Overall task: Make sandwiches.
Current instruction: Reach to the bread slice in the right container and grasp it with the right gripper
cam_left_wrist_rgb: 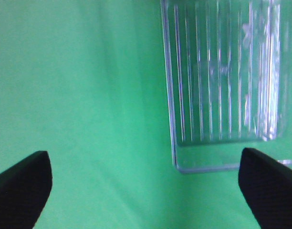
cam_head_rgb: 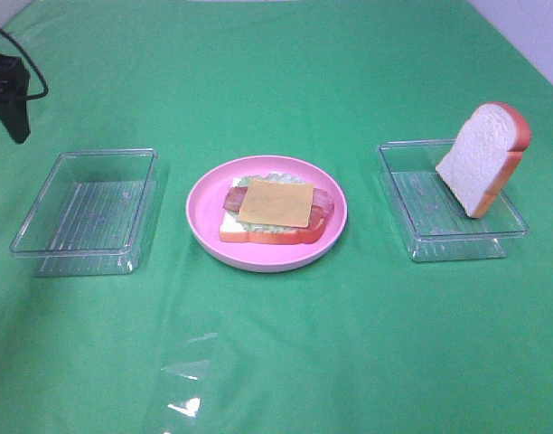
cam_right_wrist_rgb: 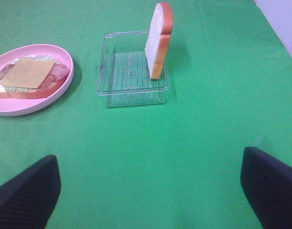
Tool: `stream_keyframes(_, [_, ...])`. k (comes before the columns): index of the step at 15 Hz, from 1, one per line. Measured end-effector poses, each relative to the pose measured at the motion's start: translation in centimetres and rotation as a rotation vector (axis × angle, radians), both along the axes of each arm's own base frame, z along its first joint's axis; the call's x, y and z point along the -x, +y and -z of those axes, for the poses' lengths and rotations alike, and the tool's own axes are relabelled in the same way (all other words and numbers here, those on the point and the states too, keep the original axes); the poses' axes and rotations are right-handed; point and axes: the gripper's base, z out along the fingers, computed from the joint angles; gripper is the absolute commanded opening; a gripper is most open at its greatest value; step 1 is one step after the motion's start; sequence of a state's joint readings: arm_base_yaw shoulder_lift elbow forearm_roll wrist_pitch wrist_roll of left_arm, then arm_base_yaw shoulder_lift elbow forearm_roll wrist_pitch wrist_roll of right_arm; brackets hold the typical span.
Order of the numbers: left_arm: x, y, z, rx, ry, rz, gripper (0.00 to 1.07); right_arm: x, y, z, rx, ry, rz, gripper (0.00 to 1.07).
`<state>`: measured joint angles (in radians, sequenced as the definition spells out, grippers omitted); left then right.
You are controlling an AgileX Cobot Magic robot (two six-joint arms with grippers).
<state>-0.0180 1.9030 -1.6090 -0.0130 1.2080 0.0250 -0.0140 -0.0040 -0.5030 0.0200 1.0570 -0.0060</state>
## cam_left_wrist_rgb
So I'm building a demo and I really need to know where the green tablecloth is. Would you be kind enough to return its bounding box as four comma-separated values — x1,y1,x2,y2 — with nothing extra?
0,0,259,229

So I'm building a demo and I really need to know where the clear left plastic tray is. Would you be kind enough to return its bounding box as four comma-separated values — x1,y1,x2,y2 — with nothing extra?
161,0,292,174

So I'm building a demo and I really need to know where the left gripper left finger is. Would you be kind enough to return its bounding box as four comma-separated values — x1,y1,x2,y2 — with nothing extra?
0,151,52,229

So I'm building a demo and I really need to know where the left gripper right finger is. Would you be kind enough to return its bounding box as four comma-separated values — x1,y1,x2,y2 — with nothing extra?
238,148,292,229

